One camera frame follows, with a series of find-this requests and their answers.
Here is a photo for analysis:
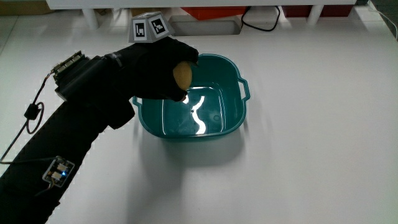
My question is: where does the dark red box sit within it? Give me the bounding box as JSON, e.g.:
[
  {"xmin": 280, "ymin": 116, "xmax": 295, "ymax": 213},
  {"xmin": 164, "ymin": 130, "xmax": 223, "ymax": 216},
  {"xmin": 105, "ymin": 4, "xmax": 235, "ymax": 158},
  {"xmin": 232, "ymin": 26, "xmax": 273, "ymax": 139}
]
[{"xmin": 281, "ymin": 4, "xmax": 355, "ymax": 18}]

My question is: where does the person's left hand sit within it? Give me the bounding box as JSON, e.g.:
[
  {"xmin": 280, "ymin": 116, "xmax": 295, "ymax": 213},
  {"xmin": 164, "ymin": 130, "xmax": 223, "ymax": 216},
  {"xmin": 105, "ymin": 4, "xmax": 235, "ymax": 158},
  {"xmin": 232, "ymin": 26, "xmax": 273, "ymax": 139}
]
[{"xmin": 115, "ymin": 11, "xmax": 200, "ymax": 103}]

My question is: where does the yellow potato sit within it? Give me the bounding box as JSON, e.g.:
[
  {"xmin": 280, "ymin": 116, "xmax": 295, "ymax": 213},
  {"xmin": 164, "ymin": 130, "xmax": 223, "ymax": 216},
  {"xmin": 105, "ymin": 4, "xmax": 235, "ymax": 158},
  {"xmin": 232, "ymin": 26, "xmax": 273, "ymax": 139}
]
[{"xmin": 172, "ymin": 60, "xmax": 194, "ymax": 91}]

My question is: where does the person's left forearm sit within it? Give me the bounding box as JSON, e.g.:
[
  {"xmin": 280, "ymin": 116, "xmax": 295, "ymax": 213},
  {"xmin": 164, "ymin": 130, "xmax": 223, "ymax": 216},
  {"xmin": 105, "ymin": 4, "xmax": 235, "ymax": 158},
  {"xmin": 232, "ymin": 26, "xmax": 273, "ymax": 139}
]
[{"xmin": 0, "ymin": 50, "xmax": 136, "ymax": 224}]

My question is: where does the brown cardboard box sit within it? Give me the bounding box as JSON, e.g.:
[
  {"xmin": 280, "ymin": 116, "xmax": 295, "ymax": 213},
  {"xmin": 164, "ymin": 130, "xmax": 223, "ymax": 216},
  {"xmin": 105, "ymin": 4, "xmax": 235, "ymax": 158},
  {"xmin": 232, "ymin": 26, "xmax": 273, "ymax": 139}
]
[{"xmin": 0, "ymin": 0, "xmax": 55, "ymax": 16}]

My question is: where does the thin grey sensor wire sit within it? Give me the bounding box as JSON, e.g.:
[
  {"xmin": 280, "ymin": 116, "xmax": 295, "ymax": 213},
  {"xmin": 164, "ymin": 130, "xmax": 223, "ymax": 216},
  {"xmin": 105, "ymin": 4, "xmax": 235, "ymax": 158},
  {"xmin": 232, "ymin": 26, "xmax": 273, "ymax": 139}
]
[{"xmin": 0, "ymin": 72, "xmax": 58, "ymax": 165}]

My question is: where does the teal plastic plate basin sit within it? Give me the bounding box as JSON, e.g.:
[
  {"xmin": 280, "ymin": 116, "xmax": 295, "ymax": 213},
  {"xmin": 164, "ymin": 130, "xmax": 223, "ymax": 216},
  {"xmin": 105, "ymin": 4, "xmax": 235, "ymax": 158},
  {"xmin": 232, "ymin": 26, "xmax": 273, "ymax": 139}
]
[{"xmin": 132, "ymin": 53, "xmax": 251, "ymax": 140}]

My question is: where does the black cable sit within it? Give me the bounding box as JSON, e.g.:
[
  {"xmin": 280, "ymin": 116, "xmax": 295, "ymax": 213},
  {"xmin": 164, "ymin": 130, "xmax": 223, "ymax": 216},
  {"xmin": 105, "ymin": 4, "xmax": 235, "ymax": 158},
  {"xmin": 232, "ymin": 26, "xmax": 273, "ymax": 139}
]
[{"xmin": 241, "ymin": 5, "xmax": 281, "ymax": 32}]

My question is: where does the white shelf frame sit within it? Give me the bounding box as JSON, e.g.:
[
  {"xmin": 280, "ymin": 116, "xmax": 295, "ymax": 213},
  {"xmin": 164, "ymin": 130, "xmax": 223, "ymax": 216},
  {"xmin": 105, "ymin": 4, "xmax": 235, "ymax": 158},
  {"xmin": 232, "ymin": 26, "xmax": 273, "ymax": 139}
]
[{"xmin": 45, "ymin": 0, "xmax": 357, "ymax": 30}]

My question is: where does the white cable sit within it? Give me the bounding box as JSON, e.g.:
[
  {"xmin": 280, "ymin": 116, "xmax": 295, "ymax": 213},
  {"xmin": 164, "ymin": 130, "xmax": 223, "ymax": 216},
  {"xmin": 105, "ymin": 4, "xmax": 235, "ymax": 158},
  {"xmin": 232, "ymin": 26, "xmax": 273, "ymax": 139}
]
[{"xmin": 368, "ymin": 2, "xmax": 398, "ymax": 41}]

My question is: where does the orange box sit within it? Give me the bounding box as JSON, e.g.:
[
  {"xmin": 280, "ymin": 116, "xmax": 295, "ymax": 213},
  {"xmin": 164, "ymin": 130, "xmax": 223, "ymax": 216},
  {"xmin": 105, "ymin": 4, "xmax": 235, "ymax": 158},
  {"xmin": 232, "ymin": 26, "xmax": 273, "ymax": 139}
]
[{"xmin": 181, "ymin": 6, "xmax": 248, "ymax": 21}]

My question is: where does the small circuit board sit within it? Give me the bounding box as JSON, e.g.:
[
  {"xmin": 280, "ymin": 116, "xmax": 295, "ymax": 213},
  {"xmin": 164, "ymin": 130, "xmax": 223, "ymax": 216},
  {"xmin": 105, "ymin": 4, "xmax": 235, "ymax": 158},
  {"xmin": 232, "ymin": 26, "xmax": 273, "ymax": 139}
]
[{"xmin": 42, "ymin": 156, "xmax": 76, "ymax": 188}]

